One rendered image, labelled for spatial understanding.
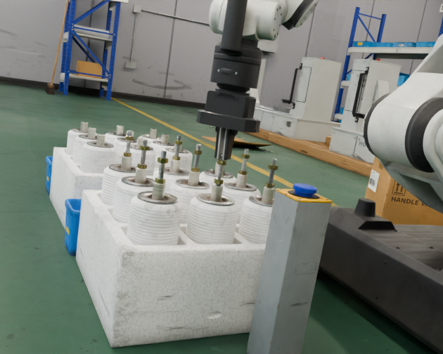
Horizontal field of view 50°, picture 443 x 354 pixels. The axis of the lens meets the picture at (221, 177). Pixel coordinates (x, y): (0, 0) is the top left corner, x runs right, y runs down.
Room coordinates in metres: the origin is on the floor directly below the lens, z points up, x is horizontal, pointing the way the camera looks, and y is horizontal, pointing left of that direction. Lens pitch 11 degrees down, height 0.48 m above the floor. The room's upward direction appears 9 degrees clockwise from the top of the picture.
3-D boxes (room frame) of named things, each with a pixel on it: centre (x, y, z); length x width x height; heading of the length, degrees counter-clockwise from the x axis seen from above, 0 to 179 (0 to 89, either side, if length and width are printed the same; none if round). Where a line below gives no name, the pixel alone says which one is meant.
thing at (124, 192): (0.95, 0.16, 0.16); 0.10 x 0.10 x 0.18
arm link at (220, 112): (0.90, 0.00, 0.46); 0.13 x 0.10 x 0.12; 68
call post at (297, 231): (0.78, -0.14, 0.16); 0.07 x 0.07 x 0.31; 27
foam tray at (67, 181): (1.48, 0.31, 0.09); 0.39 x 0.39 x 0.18; 29
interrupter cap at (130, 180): (0.95, 0.16, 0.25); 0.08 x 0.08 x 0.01
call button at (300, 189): (0.78, -0.14, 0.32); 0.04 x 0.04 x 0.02
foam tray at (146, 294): (1.00, 0.06, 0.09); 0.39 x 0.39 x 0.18; 27
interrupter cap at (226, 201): (0.90, 0.00, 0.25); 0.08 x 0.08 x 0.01
